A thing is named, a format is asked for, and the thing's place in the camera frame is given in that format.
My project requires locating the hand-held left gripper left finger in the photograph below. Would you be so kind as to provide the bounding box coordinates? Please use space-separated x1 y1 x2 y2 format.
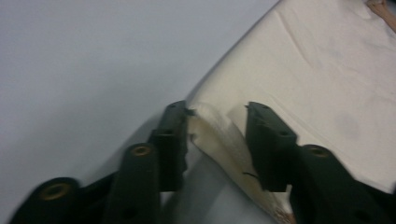
148 100 196 192

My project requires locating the cream baby bodysuit brown trim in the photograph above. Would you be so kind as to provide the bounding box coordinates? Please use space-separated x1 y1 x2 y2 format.
186 0 396 224

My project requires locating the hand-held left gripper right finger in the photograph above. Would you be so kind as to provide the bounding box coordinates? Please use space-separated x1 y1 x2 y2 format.
244 101 299 193

